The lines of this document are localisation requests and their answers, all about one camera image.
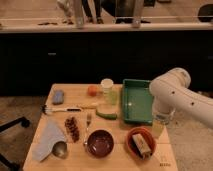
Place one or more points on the silver fork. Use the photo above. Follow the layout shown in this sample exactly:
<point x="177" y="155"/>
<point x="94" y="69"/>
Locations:
<point x="88" y="122"/>

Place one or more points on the black cabinet counter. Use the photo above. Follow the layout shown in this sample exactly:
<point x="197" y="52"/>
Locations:
<point x="33" y="59"/>

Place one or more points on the blue sponge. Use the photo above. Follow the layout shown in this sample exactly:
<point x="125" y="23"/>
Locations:
<point x="58" y="97"/>

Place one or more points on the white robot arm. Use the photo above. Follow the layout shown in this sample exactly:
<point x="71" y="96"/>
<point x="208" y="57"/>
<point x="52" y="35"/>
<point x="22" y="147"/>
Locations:
<point x="171" y="93"/>

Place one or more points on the clear cup with white lid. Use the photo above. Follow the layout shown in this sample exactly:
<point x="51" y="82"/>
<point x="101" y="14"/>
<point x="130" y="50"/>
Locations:
<point x="109" y="94"/>

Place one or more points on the purple bowl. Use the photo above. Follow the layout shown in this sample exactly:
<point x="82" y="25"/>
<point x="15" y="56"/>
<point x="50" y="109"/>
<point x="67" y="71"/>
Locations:
<point x="100" y="143"/>

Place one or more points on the orange bowl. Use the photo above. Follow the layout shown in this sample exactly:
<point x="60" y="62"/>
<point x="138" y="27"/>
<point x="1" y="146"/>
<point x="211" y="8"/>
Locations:
<point x="132" y="147"/>

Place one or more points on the orange tomato toy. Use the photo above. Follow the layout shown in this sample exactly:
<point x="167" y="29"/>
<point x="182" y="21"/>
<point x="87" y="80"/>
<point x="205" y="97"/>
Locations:
<point x="92" y="90"/>

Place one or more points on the grey cloth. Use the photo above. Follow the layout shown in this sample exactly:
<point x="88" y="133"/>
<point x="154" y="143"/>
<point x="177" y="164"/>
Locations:
<point x="49" y="137"/>

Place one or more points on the black office chair base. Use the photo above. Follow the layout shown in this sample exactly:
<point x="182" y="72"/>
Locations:
<point x="8" y="128"/>

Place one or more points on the green plastic tray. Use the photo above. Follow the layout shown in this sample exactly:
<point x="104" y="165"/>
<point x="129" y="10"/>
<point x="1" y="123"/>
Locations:
<point x="136" y="102"/>

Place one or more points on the yellow banana toy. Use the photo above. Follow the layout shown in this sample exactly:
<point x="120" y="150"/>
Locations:
<point x="89" y="106"/>

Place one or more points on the wooden block eraser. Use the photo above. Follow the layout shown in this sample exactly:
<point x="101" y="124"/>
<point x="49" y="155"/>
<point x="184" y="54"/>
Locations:
<point x="142" y="145"/>

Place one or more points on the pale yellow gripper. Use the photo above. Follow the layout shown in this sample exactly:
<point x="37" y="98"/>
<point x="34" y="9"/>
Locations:
<point x="159" y="123"/>

